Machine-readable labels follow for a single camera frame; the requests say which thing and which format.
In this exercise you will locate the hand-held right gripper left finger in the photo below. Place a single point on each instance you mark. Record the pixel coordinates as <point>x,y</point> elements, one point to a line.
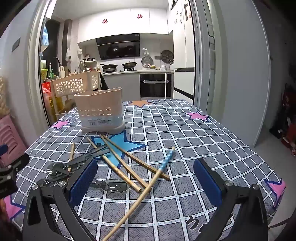
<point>84,178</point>

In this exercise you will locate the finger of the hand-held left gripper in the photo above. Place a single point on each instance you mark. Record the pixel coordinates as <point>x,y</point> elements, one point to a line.
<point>3,150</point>

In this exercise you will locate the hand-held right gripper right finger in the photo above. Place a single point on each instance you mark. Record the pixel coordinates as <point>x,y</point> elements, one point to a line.
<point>207,183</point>

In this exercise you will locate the plain wooden chopstick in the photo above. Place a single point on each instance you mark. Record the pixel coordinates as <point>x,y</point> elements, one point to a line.
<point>129,166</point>
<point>122,173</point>
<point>138,158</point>
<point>71,153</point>

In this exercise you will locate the blue patterned wooden chopstick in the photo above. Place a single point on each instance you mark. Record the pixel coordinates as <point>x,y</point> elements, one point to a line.
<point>135,204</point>

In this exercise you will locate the beige plastic utensil holder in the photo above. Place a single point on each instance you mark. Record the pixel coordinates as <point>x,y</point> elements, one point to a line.
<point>99,109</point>

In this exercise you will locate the pink stool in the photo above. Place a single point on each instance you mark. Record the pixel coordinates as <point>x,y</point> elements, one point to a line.
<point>11,136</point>

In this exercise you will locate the grey checkered star tablecloth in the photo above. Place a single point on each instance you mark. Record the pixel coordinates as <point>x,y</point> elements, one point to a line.
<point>185,143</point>

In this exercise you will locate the beige lumpy bag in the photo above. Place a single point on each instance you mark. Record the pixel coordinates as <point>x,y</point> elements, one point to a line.
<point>4,97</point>

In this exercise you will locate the yellow oil bottle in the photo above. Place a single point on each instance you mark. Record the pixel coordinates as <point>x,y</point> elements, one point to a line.
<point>56,104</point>

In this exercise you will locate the red label box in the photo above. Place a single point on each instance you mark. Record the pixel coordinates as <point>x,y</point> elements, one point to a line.
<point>46,87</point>

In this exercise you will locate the yellow-green plastic basket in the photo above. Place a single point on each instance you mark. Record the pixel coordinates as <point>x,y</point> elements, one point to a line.
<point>43,74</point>

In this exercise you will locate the beige flower-cutout cart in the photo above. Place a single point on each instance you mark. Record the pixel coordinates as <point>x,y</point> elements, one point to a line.
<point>71,84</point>

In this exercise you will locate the white knife block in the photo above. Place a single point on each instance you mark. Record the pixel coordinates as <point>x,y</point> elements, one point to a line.
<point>62,72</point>

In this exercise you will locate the black bag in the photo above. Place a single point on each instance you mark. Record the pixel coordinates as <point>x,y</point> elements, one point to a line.
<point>103,81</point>

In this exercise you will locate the red and black equipment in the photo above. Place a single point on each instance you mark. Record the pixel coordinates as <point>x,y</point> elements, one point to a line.
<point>285,120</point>

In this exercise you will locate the kitchen faucet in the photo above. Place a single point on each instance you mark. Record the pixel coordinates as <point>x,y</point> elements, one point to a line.
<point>57,60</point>

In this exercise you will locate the grey kitchen counter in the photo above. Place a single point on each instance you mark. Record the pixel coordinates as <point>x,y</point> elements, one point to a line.
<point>124,81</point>

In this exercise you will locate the black built-in oven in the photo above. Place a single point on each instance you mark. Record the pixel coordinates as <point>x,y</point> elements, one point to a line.
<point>155,85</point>

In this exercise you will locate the black wok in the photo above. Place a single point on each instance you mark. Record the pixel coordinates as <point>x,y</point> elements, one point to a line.
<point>108,67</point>

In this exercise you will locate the black lidded pot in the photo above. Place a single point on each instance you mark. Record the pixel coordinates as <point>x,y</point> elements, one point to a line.
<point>129,65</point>

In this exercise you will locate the white mug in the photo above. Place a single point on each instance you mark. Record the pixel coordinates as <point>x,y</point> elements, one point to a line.
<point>163,68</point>

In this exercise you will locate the blue patterned cloth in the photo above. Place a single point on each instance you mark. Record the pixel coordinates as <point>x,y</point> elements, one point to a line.
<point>45,34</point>

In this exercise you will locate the round metal steamer plate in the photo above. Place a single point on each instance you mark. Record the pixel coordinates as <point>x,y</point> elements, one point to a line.
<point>147,61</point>

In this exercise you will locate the black range hood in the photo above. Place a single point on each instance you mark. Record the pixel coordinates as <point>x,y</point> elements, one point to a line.
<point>119,47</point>

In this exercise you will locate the white upper cabinets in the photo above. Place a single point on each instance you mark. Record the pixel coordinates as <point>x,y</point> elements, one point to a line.
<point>124,23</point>

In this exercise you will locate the grey wall switch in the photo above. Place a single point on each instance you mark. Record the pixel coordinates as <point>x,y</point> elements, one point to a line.
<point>15,44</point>

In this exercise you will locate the round dark wall rack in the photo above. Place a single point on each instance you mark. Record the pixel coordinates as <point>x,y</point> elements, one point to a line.
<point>167,56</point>

